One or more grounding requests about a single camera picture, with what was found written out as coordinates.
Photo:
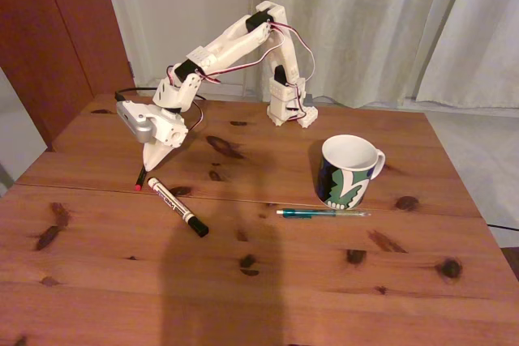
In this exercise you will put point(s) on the thin black pen red end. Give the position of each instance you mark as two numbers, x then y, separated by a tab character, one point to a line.
140	179

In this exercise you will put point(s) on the silver camera box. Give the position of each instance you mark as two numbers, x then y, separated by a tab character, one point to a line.
135	119

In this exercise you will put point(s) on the white furniture panel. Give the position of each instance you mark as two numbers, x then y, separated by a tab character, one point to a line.
18	135

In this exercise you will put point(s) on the green transparent pen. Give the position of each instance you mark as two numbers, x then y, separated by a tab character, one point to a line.
308	213

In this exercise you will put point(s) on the white marker black cap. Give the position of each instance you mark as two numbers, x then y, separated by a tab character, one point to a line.
176	206

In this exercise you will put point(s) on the white mug green blue pattern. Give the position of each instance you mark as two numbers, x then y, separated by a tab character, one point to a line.
342	188

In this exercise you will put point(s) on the brown wooden door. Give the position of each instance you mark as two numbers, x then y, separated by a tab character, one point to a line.
52	38

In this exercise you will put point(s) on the white curtain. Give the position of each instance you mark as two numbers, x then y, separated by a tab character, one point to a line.
385	26
478	38

